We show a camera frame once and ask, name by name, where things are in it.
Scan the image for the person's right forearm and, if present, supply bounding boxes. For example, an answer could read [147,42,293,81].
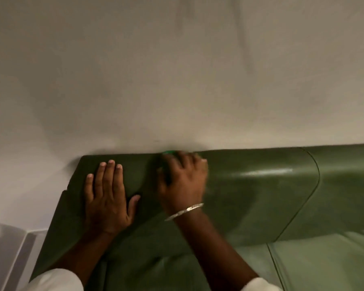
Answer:
[170,207,260,290]

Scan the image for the green leather sofa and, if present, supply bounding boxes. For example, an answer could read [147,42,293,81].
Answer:
[30,144,364,291]

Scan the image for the person's left forearm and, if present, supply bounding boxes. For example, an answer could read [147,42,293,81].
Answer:
[50,230,116,287]

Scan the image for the silver metal bangle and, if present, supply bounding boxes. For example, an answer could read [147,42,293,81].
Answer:
[164,203,204,222]

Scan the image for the person's right hand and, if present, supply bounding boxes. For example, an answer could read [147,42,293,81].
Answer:
[157,151,209,216]

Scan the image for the white side table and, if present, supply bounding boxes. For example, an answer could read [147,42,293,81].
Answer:
[0,219,49,291]

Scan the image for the person's left hand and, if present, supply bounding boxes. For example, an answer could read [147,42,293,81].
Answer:
[84,160,141,236]

